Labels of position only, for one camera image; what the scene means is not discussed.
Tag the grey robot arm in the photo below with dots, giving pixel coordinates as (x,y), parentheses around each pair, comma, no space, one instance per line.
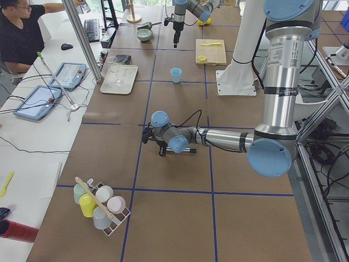
(271,148)
(201,12)

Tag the folded grey cloth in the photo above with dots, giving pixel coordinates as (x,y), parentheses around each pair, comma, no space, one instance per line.
(123,59)

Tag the white cup in rack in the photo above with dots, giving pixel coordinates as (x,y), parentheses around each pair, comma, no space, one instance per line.
(104,193)

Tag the whole yellow lemon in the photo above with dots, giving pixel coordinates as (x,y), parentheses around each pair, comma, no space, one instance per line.
(201,23)

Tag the green bowl of ice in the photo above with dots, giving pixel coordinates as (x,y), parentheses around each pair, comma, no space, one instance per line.
(144,34)

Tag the pale green cup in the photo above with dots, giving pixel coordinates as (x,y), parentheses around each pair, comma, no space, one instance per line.
(78,191)

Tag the cream bear serving tray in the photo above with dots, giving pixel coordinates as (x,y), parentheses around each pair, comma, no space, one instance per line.
(127,73)

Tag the silver rod stand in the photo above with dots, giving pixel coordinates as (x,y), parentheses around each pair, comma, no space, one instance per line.
(74,106)

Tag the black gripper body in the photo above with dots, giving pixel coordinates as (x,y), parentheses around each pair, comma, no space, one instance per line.
(158,143)
(177,27)

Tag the person in black shirt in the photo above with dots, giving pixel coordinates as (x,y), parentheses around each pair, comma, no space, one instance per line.
(21,37)

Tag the clear wine glass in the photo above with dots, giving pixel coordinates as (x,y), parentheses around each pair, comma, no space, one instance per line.
(114,69)

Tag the bamboo cutting board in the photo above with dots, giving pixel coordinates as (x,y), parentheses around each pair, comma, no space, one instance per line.
(216,55)

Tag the yellow plastic knife spare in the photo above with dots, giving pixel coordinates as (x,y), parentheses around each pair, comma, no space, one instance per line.
(5,186)

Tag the black keyboard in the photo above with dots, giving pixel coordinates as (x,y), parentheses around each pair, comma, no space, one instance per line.
(92,30)

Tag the blue teach pendant near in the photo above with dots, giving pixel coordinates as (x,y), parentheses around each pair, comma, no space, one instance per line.
(38,103)

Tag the aluminium frame post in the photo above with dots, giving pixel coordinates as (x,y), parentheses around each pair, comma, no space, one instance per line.
(82,38)

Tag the light blue plastic cup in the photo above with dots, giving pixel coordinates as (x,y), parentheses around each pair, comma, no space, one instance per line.
(176,75)

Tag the round wooden stand base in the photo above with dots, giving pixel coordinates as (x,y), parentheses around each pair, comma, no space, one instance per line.
(133,17)

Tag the white wire cup rack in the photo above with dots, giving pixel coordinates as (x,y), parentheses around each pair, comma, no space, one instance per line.
(116,221)

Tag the pink cup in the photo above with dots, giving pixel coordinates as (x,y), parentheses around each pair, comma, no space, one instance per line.
(116,204)

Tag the steel ice scoop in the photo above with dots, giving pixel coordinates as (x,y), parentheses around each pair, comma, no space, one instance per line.
(148,25)

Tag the red cylinder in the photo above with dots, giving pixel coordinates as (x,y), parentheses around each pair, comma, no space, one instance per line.
(17,231)

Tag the yellow cup in rack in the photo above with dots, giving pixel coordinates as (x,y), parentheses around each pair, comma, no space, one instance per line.
(87,205)

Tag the yellow plastic knife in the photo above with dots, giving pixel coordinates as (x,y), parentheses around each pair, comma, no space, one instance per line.
(211,44)

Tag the blue teach pendant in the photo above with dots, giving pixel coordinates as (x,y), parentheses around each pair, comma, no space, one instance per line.
(70,74)
(38,103)

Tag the blue teach pendant far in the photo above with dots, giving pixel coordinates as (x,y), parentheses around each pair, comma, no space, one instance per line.
(70,74)

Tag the black computer mouse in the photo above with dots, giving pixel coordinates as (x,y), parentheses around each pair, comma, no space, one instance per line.
(66,46)

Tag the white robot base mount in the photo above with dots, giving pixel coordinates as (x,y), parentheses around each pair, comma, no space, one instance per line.
(238,79)

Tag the steel muddler black tip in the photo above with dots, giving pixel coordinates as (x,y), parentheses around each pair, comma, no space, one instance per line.
(186,150)

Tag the light blue rack cup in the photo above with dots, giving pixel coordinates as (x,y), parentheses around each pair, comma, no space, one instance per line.
(100,219)

